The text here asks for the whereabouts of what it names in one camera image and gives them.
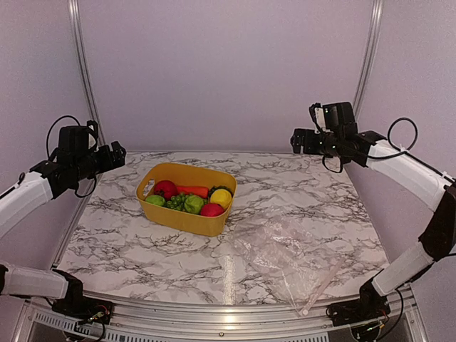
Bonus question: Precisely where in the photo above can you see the red toy apple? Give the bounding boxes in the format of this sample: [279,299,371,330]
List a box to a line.
[199,203,224,217]

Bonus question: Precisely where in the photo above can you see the light green toy apple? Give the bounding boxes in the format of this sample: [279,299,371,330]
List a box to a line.
[145,195,167,207]

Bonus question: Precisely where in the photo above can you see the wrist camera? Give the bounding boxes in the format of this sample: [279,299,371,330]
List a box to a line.
[309,102,356,133]
[58,120,98,157]

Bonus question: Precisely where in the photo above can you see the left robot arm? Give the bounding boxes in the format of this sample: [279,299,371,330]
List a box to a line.
[1,141,126,325]

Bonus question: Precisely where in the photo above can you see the right aluminium frame post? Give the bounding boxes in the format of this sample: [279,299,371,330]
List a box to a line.
[353,0,384,118]

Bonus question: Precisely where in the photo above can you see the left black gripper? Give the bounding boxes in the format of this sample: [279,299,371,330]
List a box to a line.
[72,140,125,181]

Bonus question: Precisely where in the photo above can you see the red toy tomato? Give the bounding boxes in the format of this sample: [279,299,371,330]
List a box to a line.
[153,180,178,201]

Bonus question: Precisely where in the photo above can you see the yellow toy lemon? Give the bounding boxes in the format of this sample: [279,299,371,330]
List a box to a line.
[209,189,232,209]

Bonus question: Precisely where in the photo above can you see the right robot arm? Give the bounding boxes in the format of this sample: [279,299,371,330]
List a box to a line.
[291,128,455,326]

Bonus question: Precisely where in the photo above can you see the clear zip top bag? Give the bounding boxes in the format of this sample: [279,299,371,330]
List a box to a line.
[228,207,346,317]

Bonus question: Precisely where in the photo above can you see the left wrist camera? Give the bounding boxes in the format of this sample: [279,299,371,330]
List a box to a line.
[58,120,98,157]

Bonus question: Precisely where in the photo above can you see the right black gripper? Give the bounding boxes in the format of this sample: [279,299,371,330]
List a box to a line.
[291,128,343,157]

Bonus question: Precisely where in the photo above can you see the green toy bitter gourd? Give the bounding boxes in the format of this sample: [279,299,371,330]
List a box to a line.
[208,185,234,197]

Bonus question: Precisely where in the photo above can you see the yellow plastic basket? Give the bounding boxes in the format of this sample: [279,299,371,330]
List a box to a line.
[136,162,237,237]

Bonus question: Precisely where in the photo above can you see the left aluminium frame post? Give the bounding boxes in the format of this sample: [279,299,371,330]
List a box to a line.
[68,0,105,145]

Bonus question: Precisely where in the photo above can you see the aluminium frame post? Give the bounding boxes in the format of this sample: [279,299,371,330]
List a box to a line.
[353,0,384,118]
[68,0,105,145]

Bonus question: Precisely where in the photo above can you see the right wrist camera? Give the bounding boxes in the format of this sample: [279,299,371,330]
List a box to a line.
[309,102,356,133]

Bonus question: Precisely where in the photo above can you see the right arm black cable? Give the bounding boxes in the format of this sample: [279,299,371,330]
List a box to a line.
[322,117,419,175]

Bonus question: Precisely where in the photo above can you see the green toy grapes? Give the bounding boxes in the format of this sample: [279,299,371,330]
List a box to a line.
[165,193,189,212]

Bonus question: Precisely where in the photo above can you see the front aluminium rail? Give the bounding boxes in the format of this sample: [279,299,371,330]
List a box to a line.
[10,290,428,342]

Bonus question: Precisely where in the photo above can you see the orange toy carrot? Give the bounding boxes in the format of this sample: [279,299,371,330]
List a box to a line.
[177,186,209,199]

